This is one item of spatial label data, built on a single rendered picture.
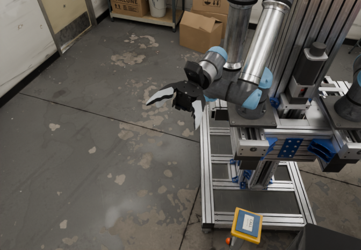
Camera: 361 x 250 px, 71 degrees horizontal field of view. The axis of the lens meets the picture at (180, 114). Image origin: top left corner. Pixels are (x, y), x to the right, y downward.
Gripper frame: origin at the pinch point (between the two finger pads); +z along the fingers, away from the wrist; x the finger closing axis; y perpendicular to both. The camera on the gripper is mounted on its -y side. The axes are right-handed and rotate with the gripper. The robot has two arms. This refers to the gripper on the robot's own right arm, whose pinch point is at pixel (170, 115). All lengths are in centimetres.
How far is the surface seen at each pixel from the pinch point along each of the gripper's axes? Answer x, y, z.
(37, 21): 265, 145, -149
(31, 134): 176, 194, -38
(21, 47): 258, 159, -112
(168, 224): -2, 169, -25
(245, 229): -40, 66, -10
